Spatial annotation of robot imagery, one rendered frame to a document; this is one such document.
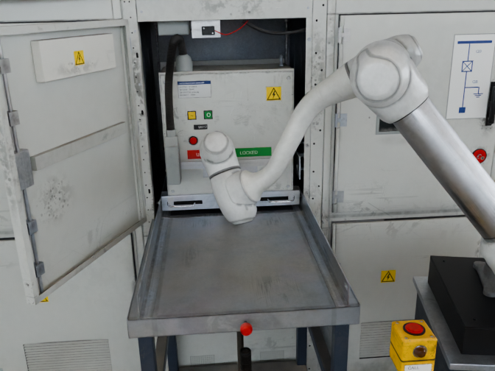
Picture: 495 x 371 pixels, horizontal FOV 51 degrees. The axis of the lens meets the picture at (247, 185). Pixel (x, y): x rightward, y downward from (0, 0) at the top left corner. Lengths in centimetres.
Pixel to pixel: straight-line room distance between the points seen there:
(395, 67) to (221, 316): 76
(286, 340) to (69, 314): 90
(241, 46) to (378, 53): 152
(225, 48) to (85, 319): 141
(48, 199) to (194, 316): 55
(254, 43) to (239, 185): 126
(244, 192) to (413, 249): 93
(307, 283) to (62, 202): 77
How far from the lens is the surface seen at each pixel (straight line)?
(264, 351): 234
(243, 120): 195
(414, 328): 129
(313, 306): 144
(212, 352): 232
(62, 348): 236
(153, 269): 165
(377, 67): 118
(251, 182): 151
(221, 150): 151
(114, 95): 184
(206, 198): 202
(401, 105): 123
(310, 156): 197
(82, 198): 172
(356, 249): 214
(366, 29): 192
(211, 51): 265
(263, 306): 143
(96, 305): 221
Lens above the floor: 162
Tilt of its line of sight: 19 degrees down
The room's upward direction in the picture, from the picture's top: 1 degrees counter-clockwise
